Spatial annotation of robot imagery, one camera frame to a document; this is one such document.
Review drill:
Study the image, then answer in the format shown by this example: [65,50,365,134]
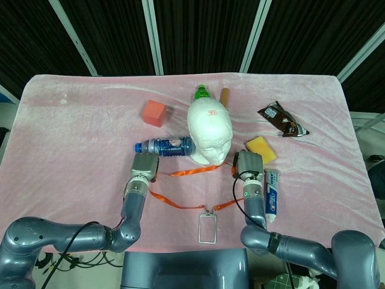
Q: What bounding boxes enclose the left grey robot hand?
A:
[129,152,160,184]

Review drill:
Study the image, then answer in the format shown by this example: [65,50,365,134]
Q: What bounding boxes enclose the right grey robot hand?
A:
[231,149,265,181]

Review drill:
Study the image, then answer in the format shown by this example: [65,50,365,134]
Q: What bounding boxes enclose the orange lanyard strap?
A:
[149,161,245,211]

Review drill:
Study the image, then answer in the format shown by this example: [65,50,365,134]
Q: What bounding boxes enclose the clear plastic badge holder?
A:
[197,207,218,244]

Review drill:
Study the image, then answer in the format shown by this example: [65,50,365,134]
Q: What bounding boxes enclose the white foam mannequin head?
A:
[186,99,233,166]

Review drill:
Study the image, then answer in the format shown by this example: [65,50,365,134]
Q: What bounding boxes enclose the yellow sponge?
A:
[245,135,278,166]

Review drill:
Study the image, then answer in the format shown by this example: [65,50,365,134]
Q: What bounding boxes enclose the blue plastic drink bottle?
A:
[134,136,197,158]

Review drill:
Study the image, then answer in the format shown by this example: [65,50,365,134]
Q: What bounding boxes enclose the blue white toothpaste tube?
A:
[263,169,280,223]

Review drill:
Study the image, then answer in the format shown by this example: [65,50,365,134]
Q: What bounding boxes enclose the red foam cube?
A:
[141,100,167,127]

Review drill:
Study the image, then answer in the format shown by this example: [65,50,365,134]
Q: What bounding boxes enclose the brown snack packet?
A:
[257,101,311,138]

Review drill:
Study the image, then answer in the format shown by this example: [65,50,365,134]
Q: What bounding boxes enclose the pink plush table cloth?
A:
[0,73,385,253]

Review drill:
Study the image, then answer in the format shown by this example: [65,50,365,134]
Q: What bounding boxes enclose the green capped bottle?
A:
[194,84,211,101]

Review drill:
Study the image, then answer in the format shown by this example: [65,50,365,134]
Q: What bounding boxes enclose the grey-blue robot torso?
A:
[120,248,250,289]

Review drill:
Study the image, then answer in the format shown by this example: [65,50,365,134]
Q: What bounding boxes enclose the black curtain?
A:
[0,0,385,114]

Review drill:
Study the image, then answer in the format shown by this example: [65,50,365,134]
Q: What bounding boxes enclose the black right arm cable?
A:
[233,170,268,230]

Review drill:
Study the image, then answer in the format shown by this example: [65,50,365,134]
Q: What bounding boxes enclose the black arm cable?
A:
[38,216,127,289]
[233,170,268,230]

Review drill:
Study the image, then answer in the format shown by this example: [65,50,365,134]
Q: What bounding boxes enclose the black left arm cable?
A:
[38,216,127,289]

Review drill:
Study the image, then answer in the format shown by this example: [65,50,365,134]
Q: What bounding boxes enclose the black floor cables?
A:
[34,251,124,272]

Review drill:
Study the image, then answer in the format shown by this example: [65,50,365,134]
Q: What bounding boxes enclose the white frame pole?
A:
[239,0,273,73]
[49,0,99,76]
[143,0,165,75]
[336,23,385,82]

